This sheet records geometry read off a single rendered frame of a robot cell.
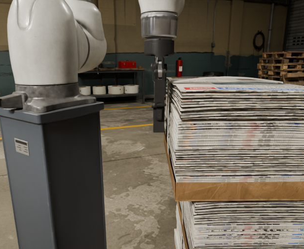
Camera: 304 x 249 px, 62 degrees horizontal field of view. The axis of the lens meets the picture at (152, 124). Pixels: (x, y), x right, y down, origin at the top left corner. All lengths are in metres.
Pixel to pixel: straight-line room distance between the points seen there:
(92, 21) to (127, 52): 6.41
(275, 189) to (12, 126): 0.63
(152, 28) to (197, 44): 7.47
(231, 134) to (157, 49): 0.27
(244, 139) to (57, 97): 0.44
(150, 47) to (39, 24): 0.26
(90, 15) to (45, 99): 0.32
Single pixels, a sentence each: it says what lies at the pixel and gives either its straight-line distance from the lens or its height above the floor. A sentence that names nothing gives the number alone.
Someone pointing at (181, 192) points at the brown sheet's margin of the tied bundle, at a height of 0.86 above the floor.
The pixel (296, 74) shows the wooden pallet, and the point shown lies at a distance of 7.12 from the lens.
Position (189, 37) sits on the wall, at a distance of 7.97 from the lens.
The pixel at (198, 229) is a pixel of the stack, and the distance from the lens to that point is 0.61.
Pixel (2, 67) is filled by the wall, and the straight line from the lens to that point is 7.08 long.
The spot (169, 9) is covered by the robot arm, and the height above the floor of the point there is 1.23.
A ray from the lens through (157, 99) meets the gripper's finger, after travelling 0.63.
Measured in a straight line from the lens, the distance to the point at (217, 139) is 0.51.
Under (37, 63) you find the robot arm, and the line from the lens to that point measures 0.65.
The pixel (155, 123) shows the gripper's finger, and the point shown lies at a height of 0.95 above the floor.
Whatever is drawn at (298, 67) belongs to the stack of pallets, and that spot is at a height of 0.91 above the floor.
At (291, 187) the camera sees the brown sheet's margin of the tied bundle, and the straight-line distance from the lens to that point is 0.60.
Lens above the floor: 1.12
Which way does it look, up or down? 14 degrees down
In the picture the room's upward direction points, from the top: straight up
